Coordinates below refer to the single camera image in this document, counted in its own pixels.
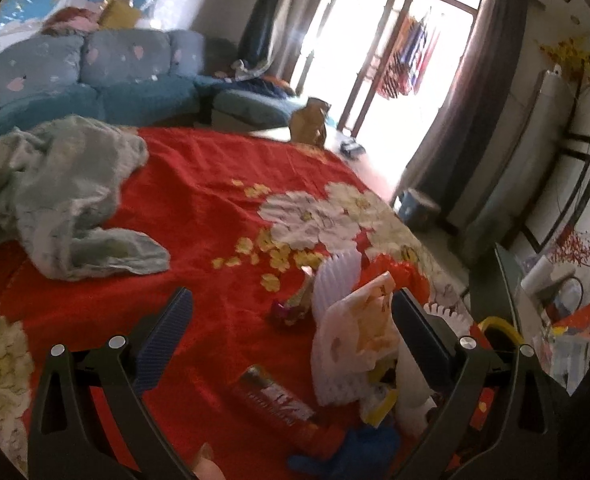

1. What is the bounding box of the blue cloth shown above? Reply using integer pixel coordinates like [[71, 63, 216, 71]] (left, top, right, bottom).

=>
[[287, 426, 400, 480]]

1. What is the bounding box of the purple candy wrapper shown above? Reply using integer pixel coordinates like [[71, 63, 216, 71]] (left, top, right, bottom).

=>
[[269, 266, 316, 326]]

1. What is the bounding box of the person left hand thumb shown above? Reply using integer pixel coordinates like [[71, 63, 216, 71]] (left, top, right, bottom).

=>
[[191, 443, 225, 480]]

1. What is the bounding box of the white paper roll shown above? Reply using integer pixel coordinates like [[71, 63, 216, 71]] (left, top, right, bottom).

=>
[[520, 256, 554, 296]]

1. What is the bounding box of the blue lidded bucket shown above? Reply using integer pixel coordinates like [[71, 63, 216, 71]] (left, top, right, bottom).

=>
[[394, 188, 440, 232]]

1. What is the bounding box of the light green crumpled cloth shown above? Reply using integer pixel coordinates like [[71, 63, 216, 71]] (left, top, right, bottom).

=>
[[0, 115, 170, 281]]

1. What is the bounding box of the white standing air conditioner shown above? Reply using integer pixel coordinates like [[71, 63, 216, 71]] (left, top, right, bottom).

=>
[[455, 65, 574, 266]]

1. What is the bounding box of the red floral tablecloth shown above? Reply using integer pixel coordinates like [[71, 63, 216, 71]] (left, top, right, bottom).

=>
[[0, 128, 461, 479]]

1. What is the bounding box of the dark shoe on floor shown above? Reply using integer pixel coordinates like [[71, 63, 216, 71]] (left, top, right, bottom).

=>
[[339, 139, 365, 158]]

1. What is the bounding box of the brown paper bag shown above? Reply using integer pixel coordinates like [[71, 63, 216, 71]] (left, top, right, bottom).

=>
[[289, 98, 330, 148]]

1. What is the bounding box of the dark grey curtain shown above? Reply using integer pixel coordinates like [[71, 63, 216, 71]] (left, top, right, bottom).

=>
[[401, 0, 529, 216]]

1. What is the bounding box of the blue sofa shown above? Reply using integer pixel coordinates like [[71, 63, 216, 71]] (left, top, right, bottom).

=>
[[0, 28, 301, 136]]

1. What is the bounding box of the hanging colourful laundry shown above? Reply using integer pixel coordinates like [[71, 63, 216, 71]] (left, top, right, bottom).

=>
[[376, 16, 439, 100]]

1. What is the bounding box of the yellow cushion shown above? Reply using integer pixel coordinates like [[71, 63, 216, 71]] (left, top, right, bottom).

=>
[[99, 0, 141, 29]]

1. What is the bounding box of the dark blue curtain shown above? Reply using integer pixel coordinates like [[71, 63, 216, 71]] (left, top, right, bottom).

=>
[[237, 0, 281, 72]]

